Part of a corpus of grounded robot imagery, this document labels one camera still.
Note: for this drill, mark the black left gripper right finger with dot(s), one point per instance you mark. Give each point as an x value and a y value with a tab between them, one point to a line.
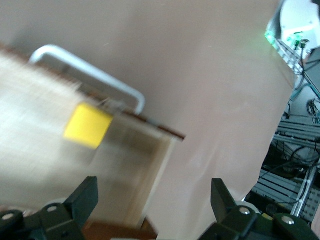
232	220

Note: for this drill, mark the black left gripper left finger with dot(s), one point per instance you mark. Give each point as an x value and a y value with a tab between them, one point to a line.
60	222

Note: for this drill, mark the yellow cube block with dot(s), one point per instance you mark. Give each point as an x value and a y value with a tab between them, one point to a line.
87	125

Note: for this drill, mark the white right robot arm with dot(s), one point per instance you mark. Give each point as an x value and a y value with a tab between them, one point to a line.
297	17

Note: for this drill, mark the dark brown wooden cabinet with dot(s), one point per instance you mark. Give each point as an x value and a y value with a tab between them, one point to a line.
117	231

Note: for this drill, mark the brown table cover sheet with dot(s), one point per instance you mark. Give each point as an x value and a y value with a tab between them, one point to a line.
212	100

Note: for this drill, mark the aluminium frame structure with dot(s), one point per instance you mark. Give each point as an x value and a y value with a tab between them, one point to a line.
287	190

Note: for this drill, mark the aluminium right arm base plate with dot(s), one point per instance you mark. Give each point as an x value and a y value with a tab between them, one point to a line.
290	55

